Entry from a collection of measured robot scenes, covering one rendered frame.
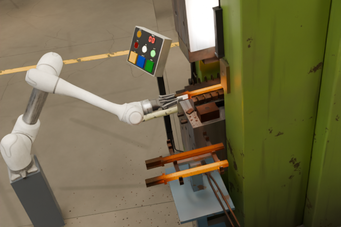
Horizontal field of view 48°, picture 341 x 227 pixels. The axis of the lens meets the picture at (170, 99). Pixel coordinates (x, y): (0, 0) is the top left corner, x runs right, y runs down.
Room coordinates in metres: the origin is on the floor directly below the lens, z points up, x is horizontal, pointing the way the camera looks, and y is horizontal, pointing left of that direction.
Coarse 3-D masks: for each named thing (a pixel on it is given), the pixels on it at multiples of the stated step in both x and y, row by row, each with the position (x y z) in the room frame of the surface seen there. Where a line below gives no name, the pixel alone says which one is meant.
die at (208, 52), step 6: (180, 42) 2.03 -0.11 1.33; (180, 48) 2.04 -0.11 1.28; (186, 48) 1.90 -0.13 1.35; (210, 48) 1.90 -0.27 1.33; (186, 54) 1.92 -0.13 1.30; (192, 54) 1.88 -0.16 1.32; (198, 54) 1.88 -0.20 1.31; (204, 54) 1.89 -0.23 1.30; (210, 54) 1.90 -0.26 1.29; (192, 60) 1.88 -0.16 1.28; (198, 60) 1.88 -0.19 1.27
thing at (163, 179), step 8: (224, 160) 1.37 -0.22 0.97; (192, 168) 1.35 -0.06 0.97; (200, 168) 1.34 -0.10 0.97; (208, 168) 1.33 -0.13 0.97; (216, 168) 1.34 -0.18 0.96; (160, 176) 1.32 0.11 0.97; (168, 176) 1.32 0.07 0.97; (176, 176) 1.31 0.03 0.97; (184, 176) 1.32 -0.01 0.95; (152, 184) 1.30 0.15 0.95
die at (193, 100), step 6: (216, 78) 2.11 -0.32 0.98; (198, 84) 2.07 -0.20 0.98; (204, 84) 2.04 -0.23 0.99; (210, 84) 2.03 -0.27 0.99; (216, 84) 2.02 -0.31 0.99; (186, 90) 2.02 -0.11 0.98; (192, 90) 2.00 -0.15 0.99; (216, 90) 1.95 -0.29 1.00; (222, 90) 1.94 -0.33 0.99; (192, 96) 1.92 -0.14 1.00; (198, 96) 1.92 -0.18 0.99; (210, 96) 1.90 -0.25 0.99; (216, 96) 1.90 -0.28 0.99; (222, 96) 1.91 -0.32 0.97; (192, 102) 1.90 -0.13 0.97
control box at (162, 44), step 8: (136, 32) 2.60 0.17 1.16; (144, 32) 2.53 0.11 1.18; (152, 32) 2.49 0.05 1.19; (136, 40) 2.57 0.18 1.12; (144, 40) 2.50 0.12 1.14; (152, 40) 2.44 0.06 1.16; (160, 40) 2.38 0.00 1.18; (168, 40) 2.38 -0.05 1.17; (136, 48) 2.53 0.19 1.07; (152, 48) 2.41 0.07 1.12; (160, 48) 2.35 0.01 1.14; (168, 48) 2.37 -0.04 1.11; (128, 56) 2.56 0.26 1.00; (144, 56) 2.43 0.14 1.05; (160, 56) 2.33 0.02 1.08; (136, 64) 2.46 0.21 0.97; (144, 64) 2.40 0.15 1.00; (160, 64) 2.32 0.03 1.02; (152, 72) 2.31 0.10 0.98; (160, 72) 2.31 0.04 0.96
